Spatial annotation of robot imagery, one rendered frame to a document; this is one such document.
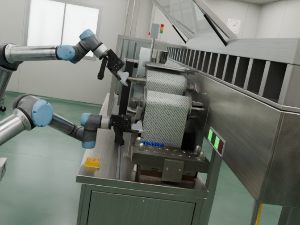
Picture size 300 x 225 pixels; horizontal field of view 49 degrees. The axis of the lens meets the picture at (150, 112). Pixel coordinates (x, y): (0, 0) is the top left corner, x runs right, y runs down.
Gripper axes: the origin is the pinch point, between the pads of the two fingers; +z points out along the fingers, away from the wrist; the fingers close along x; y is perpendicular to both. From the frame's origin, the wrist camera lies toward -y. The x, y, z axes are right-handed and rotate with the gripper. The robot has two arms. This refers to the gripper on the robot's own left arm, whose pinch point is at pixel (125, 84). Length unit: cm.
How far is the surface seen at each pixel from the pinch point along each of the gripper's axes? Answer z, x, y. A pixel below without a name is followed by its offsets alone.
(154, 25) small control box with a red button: -12, 54, 36
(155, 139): 33.8, -5.1, -7.8
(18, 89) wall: -95, 546, -247
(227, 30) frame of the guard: 11, -17, 57
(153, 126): 27.4, -5.0, -3.3
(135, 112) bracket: 15.8, 3.0, -6.9
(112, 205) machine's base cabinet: 38, -31, -42
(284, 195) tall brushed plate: 50, -88, 24
